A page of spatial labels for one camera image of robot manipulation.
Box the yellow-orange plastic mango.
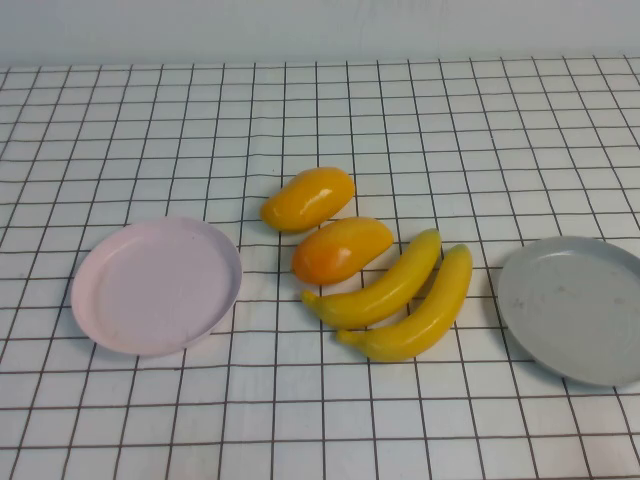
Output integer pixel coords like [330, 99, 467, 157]
[259, 166, 357, 234]

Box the deep orange plastic mango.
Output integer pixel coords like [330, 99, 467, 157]
[291, 216, 395, 287]

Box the white black-grid tablecloth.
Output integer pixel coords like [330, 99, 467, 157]
[0, 54, 640, 480]

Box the pink round plate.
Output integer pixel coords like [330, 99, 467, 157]
[70, 216, 244, 358]

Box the yellow plastic banana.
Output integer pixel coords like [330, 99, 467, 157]
[335, 243, 474, 363]
[300, 228, 443, 331]

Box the grey round plate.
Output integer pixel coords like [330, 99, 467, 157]
[497, 236, 640, 388]

